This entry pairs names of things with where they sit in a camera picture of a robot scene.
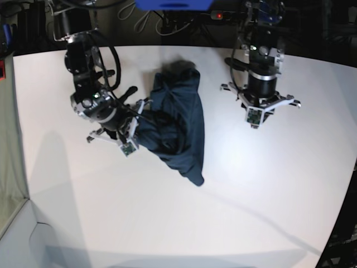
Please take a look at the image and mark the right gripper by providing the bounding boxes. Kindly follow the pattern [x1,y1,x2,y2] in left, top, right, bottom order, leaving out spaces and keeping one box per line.
[86,99,152,151]

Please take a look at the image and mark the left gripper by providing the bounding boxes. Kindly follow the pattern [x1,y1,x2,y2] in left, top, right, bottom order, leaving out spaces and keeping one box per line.
[220,71,301,125]

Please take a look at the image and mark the dark blue t-shirt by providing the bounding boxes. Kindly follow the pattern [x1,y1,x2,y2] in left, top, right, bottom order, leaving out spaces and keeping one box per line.
[137,60,205,186]

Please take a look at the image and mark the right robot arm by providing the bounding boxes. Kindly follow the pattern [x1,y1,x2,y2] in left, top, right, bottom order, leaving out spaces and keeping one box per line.
[52,8,150,156]

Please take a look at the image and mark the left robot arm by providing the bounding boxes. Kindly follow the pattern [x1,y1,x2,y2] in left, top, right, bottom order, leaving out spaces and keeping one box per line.
[220,1,301,129]

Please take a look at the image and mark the black power strip red light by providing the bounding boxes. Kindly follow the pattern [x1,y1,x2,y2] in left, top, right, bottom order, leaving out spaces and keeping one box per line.
[210,11,239,21]

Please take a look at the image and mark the red box at left edge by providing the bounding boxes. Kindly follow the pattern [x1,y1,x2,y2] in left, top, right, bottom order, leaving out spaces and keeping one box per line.
[0,60,6,80]

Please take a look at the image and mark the blue overhead box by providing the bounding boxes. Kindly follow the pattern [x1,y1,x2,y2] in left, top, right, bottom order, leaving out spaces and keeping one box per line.
[135,0,213,11]

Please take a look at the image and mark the blue cylinder at left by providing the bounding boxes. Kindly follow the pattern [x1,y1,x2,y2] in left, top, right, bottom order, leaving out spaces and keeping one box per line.
[2,23,13,46]

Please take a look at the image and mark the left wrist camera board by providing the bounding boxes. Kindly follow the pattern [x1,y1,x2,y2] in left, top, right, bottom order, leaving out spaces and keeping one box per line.
[245,107,264,129]

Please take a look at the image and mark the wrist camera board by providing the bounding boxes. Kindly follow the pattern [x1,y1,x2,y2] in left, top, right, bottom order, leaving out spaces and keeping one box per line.
[119,142,138,157]
[245,107,264,129]

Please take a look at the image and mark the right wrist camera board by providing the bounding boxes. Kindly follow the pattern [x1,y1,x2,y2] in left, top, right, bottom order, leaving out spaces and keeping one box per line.
[119,142,138,157]

